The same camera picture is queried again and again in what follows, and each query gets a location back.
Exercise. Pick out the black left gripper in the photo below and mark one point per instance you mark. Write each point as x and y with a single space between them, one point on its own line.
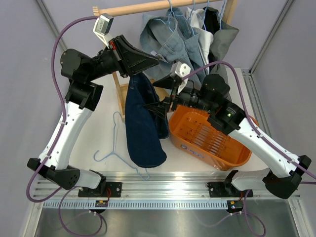
128 59

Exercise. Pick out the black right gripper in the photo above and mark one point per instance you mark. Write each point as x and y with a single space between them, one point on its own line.
160 108

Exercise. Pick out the dark blue denim skirt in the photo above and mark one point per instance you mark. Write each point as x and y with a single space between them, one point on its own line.
144 129

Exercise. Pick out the light blue wire hanger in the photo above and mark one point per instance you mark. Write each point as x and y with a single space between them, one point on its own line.
113 151

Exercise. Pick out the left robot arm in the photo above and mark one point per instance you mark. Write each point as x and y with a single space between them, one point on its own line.
80 102

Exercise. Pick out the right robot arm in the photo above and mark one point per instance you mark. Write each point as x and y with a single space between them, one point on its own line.
284 169

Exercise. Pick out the orange plastic basket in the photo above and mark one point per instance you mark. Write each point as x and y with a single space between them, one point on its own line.
191 132

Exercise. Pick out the light blue denim garment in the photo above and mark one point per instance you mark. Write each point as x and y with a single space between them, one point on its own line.
190 41

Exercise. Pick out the light denim jacket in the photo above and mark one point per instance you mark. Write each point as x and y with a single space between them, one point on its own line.
157 40

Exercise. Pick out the white hanging garment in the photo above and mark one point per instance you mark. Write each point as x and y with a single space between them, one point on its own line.
196 20

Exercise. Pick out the grey hanging garment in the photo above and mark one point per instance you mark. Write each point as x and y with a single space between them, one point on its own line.
223 38

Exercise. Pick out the black hanging garment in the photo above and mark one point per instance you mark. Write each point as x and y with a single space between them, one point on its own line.
212 20

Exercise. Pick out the wooden clothes rack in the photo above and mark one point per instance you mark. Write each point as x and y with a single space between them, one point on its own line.
121 89

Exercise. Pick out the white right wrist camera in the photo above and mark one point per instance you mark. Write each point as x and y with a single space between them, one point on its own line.
180 70

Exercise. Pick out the aluminium mounting rail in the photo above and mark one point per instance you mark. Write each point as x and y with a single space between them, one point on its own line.
164 191

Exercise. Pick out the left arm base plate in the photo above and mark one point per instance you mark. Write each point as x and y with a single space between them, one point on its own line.
111 188

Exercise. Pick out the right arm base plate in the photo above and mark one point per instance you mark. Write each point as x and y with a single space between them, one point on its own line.
224 190

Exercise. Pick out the aluminium frame post left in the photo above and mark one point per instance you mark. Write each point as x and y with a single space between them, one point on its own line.
53 27

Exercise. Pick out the aluminium frame post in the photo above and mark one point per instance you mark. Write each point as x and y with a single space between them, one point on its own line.
276 26
53 27

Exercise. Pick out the aluminium frame post right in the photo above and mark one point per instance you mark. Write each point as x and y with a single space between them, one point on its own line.
276 26

